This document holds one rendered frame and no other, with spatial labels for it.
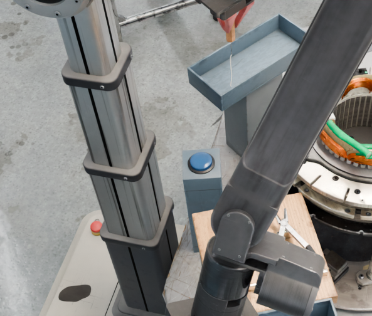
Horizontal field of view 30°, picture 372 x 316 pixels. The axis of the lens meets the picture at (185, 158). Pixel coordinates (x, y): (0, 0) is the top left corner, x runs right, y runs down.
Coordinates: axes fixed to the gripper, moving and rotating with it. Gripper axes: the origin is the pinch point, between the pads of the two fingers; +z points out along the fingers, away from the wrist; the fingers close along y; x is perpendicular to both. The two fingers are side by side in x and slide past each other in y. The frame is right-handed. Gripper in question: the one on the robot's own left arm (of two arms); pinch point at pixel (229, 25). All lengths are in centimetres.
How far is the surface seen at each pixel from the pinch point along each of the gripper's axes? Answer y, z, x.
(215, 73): 0.5, 19.8, 6.3
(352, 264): -2, 38, -38
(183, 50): 54, 137, 102
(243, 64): 6.4, 20.1, 4.3
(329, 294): -19.3, 9.2, -45.0
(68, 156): -16, 129, 86
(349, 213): -6.2, 11.6, -36.6
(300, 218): -13.1, 11.0, -32.2
